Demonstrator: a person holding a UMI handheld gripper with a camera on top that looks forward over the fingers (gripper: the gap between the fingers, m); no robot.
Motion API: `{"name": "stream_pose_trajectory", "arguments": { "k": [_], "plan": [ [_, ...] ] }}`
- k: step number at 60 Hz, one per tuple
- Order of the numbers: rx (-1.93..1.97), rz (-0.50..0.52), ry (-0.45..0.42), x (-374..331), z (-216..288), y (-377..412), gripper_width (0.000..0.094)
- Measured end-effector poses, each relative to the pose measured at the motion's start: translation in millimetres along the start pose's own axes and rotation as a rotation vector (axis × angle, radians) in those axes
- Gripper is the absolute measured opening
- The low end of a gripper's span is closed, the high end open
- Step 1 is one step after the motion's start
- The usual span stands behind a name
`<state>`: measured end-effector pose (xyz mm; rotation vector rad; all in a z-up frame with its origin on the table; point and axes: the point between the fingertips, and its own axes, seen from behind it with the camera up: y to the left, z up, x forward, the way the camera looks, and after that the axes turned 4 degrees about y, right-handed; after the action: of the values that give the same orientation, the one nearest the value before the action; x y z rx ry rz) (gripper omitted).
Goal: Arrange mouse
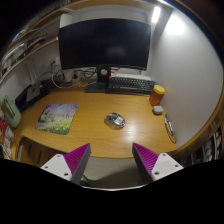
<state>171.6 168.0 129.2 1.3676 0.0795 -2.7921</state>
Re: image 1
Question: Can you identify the green handled jug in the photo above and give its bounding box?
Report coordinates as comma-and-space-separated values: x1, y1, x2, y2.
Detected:
1, 96, 21, 128

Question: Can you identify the dark mechanical keyboard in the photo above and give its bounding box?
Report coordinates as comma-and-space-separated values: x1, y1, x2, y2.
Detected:
107, 77, 155, 95

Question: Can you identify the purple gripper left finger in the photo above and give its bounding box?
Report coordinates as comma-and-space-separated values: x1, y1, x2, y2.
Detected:
42, 143, 91, 185

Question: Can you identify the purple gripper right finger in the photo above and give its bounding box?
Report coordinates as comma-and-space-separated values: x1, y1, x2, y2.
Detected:
132, 143, 182, 183

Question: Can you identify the silver pen on desk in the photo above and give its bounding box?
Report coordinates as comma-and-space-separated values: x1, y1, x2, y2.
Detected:
165, 114, 174, 136

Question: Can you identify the floral landscape mouse pad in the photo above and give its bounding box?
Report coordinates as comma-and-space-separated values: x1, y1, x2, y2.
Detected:
35, 104, 77, 135

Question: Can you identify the black box with grey device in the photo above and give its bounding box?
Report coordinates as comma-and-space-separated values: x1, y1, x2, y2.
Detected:
15, 83, 50, 112

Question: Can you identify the orange bottle yellow lid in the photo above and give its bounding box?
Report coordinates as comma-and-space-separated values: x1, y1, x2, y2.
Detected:
149, 85, 165, 106

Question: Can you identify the small grey square box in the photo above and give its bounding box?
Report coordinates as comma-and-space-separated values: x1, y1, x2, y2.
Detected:
153, 106, 163, 115

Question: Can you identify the black computer monitor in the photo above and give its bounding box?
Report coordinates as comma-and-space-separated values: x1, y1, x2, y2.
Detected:
58, 18, 151, 93

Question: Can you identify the transparent grey computer mouse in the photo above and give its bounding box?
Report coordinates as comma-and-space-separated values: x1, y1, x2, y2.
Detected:
104, 112, 126, 129

